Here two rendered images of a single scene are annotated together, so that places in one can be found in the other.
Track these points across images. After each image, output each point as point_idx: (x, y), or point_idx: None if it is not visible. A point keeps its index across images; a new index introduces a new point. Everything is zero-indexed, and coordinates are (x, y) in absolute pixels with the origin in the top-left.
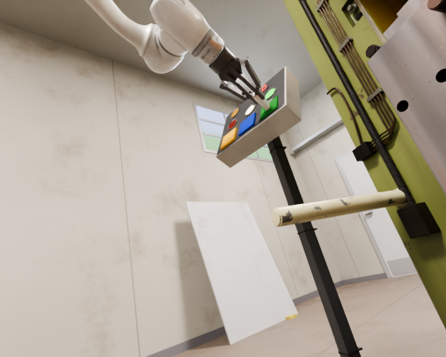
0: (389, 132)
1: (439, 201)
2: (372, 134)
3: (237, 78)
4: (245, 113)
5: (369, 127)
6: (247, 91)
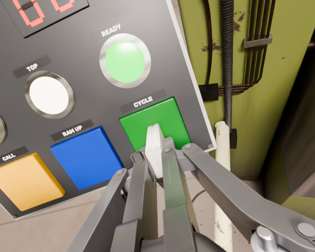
0: (246, 88)
1: (246, 130)
2: (228, 84)
3: (146, 237)
4: (31, 103)
5: (230, 77)
6: (154, 190)
